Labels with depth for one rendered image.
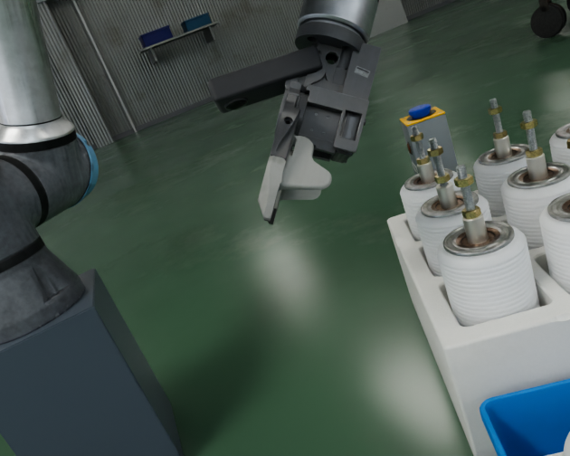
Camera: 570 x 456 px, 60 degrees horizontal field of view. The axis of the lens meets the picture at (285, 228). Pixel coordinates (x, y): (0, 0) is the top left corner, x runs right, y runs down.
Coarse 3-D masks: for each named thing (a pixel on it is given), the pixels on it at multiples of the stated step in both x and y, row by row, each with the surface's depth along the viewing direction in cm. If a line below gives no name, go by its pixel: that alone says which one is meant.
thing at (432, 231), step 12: (480, 204) 63; (420, 216) 66; (456, 216) 62; (420, 228) 66; (432, 228) 64; (444, 228) 63; (456, 228) 62; (432, 240) 65; (432, 252) 66; (432, 264) 67
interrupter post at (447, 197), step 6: (438, 186) 65; (444, 186) 64; (450, 186) 64; (438, 192) 65; (444, 192) 64; (450, 192) 64; (444, 198) 65; (450, 198) 64; (456, 198) 65; (444, 204) 65; (450, 204) 65; (456, 204) 65
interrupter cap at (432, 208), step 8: (456, 192) 68; (472, 192) 66; (432, 200) 69; (424, 208) 67; (432, 208) 66; (440, 208) 66; (448, 208) 65; (456, 208) 63; (432, 216) 64; (440, 216) 63; (448, 216) 63
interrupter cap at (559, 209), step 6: (558, 198) 56; (564, 198) 56; (552, 204) 55; (558, 204) 55; (564, 204) 55; (552, 210) 54; (558, 210) 54; (564, 210) 54; (552, 216) 53; (558, 216) 52; (564, 216) 52
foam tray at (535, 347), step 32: (416, 256) 71; (544, 256) 61; (416, 288) 64; (544, 288) 55; (448, 320) 55; (512, 320) 52; (544, 320) 50; (448, 352) 52; (480, 352) 51; (512, 352) 51; (544, 352) 51; (448, 384) 63; (480, 384) 53; (512, 384) 53; (544, 384) 53; (480, 416) 55; (480, 448) 56
